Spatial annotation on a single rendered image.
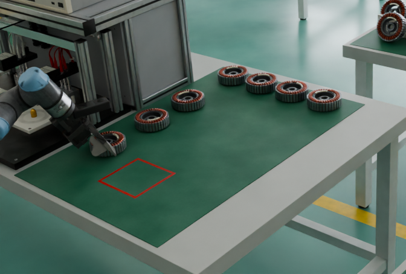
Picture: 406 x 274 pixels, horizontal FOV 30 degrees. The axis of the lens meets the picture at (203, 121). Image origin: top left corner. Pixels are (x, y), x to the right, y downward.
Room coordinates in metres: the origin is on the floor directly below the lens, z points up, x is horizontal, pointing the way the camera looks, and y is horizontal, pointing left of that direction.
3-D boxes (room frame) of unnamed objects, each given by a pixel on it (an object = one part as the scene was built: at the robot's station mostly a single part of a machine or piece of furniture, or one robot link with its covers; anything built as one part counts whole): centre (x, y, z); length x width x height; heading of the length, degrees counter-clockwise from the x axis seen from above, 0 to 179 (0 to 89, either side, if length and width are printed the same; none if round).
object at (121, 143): (2.06, 0.30, 0.77); 0.11 x 0.11 x 0.04
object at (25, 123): (2.28, 0.56, 0.78); 0.15 x 0.15 x 0.01; 45
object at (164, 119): (2.19, 0.16, 0.77); 0.11 x 0.11 x 0.04
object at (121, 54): (2.54, 0.46, 0.92); 0.66 x 0.01 x 0.30; 45
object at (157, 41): (2.42, 0.13, 0.91); 0.28 x 0.03 x 0.32; 135
